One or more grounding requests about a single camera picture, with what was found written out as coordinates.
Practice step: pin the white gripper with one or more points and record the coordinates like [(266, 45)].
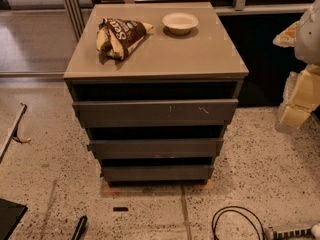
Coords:
[(309, 37)]

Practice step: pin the grey bottom drawer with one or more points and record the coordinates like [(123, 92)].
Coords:
[(158, 173)]

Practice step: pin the grey drawer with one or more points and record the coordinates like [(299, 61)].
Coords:
[(158, 173), (98, 114), (156, 148)]

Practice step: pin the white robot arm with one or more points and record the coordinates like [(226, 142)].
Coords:
[(306, 49)]

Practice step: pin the grey top drawer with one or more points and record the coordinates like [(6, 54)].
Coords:
[(98, 114)]

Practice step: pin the grey drawer cabinet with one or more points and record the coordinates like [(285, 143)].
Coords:
[(203, 64)]

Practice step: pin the grey middle drawer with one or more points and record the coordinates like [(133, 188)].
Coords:
[(156, 148)]

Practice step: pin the white paper bowl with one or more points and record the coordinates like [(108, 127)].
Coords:
[(180, 23)]

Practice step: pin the grey power strip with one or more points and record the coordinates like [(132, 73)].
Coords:
[(284, 232)]

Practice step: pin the brown chip bag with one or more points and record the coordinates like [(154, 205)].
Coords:
[(117, 38)]

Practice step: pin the small black floor tag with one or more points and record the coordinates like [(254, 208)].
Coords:
[(120, 209)]

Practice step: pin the metal bar on floor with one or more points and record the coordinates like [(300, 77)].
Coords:
[(12, 130)]

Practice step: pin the black flat object corner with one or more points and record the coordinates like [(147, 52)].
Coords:
[(11, 214)]

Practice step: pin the black handle on floor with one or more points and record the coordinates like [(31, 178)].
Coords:
[(80, 228)]

